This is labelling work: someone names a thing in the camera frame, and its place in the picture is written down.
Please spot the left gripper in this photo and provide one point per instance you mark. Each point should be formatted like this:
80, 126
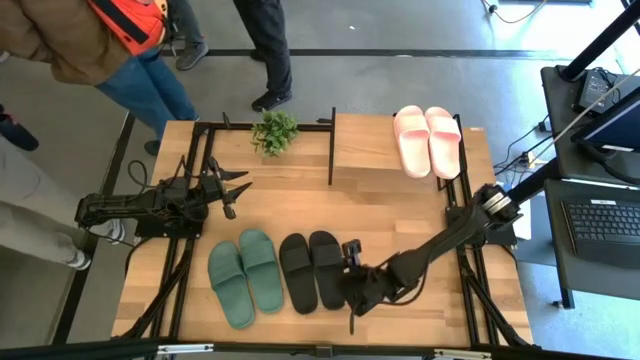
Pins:
211, 190

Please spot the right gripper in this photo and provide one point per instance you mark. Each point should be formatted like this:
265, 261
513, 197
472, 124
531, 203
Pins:
365, 292

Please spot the black slide sandal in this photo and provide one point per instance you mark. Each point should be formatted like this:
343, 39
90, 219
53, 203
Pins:
297, 272
325, 267

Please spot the green slide sandal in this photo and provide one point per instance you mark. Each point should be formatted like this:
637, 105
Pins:
260, 270
227, 285

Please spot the pink slide sandal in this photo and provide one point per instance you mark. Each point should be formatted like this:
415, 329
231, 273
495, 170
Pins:
444, 142
412, 142

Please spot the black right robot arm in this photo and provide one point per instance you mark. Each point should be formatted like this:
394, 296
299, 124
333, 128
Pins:
440, 240

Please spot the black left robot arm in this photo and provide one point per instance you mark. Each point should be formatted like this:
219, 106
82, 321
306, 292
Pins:
120, 207

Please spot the wooden shoe rack shelf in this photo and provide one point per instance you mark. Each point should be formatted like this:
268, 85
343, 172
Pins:
235, 127

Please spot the green potted plant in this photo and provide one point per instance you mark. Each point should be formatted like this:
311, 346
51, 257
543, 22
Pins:
275, 132

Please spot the person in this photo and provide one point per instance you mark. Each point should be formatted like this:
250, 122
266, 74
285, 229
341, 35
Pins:
267, 45
60, 40
17, 132
35, 225
190, 30

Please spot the orange backpack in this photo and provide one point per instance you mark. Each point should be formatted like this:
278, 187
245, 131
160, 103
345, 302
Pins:
132, 20

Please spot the black side desk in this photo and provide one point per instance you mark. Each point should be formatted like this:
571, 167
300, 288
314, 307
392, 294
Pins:
555, 250
560, 125

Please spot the white power strip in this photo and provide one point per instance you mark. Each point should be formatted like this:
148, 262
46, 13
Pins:
530, 160

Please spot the black horizontal rig beam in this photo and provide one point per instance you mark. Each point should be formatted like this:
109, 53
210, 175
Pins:
75, 350

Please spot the black laptop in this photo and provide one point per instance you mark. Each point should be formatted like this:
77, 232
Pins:
600, 225

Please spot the dark monitor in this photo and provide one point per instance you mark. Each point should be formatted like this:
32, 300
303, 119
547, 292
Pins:
615, 125

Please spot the black power adapter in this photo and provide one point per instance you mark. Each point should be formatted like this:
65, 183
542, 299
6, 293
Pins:
594, 87

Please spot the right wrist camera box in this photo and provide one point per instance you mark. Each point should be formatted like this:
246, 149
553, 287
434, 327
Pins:
353, 250

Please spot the wooden shelf with black frame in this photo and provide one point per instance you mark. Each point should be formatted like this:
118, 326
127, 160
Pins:
365, 145

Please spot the black rig post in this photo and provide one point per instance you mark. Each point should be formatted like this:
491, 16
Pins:
535, 181
600, 40

